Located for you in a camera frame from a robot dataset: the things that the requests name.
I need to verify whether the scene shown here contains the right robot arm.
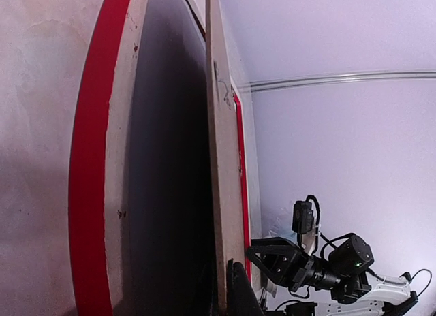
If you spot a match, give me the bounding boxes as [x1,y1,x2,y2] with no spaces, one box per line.
[246,234,418,315]

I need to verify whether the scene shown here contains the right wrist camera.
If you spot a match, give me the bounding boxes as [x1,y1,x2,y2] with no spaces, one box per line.
[292,195,321,255]

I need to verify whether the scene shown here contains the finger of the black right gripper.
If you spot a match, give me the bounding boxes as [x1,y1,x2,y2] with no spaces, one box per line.
[245,237,300,285]

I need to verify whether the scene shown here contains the red wooden picture frame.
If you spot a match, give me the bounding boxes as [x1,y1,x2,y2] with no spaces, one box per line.
[68,0,262,315]

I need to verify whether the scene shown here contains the red and dark photo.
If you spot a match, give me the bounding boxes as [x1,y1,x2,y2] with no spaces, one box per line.
[128,0,215,315]

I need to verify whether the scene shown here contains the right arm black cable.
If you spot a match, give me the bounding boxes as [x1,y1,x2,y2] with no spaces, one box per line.
[403,268,433,298]

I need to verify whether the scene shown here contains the right aluminium corner post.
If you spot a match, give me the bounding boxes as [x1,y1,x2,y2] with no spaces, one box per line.
[249,70,435,93]

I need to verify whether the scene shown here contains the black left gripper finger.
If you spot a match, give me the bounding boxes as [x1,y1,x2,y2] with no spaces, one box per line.
[226,259,264,316]

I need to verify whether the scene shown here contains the brown backing board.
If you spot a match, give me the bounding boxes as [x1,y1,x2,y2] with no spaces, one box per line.
[206,0,245,315]

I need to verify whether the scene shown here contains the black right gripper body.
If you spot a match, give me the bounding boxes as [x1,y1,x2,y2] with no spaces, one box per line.
[280,247,341,292]

